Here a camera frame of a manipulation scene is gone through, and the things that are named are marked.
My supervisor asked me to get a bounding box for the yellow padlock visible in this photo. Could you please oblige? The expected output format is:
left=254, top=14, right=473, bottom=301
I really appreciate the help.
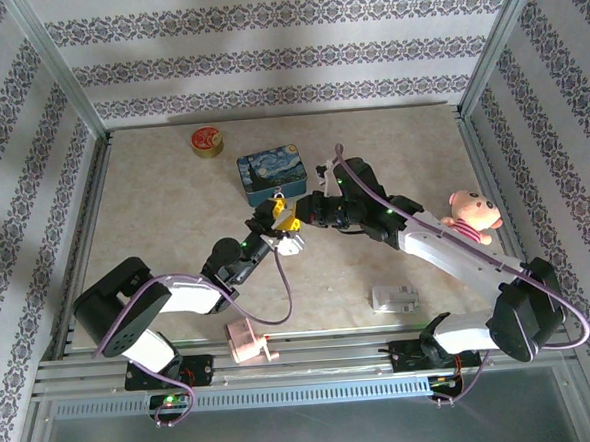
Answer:
left=270, top=189, right=303, bottom=233

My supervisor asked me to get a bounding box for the starry night tin box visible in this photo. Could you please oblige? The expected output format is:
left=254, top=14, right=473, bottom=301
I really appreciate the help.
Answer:
left=234, top=142, right=315, bottom=209

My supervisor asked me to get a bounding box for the pink pencil sharpener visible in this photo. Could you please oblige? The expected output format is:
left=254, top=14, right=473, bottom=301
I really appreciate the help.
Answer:
left=223, top=316, right=281, bottom=365

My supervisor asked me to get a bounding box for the round red gold tin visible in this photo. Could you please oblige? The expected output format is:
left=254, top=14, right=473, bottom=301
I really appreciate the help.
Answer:
left=189, top=125, right=226, bottom=160

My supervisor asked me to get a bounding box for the white grey plastic clip device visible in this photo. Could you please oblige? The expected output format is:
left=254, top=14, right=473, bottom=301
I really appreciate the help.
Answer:
left=370, top=283, right=421, bottom=316

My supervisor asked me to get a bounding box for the pink plush bear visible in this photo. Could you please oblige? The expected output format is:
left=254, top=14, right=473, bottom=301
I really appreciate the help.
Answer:
left=437, top=186, right=507, bottom=248

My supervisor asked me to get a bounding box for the grey metal panel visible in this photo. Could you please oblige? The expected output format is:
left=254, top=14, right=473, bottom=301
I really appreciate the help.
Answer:
left=12, top=362, right=590, bottom=442

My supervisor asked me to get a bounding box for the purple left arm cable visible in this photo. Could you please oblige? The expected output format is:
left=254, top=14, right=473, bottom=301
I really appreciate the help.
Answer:
left=87, top=245, right=302, bottom=433

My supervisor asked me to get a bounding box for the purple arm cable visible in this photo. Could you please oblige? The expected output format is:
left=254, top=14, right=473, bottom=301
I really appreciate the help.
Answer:
left=87, top=245, right=302, bottom=433
left=333, top=128, right=590, bottom=415

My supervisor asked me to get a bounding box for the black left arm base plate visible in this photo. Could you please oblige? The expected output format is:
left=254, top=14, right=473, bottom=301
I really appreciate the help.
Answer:
left=122, top=353, right=217, bottom=393

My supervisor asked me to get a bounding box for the wide aluminium base rail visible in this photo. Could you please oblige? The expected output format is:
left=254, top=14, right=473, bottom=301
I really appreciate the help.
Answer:
left=27, top=315, right=576, bottom=401

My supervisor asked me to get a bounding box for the aluminium side rail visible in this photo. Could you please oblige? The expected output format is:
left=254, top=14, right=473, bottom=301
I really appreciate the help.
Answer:
left=31, top=132, right=127, bottom=359
left=451, top=100, right=551, bottom=328

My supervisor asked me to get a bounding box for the slotted grey cable duct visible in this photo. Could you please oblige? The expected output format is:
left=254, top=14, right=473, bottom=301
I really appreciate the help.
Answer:
left=49, top=376, right=433, bottom=421

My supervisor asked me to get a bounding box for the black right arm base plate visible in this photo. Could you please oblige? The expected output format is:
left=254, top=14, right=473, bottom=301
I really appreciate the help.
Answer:
left=387, top=334, right=481, bottom=375

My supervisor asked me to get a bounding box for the aluminium frame post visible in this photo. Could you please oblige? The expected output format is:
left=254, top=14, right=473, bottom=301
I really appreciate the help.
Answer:
left=452, top=0, right=556, bottom=118
left=4, top=0, right=110, bottom=145

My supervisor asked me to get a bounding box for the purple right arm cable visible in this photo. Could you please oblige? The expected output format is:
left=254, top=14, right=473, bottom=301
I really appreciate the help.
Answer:
left=333, top=128, right=590, bottom=415

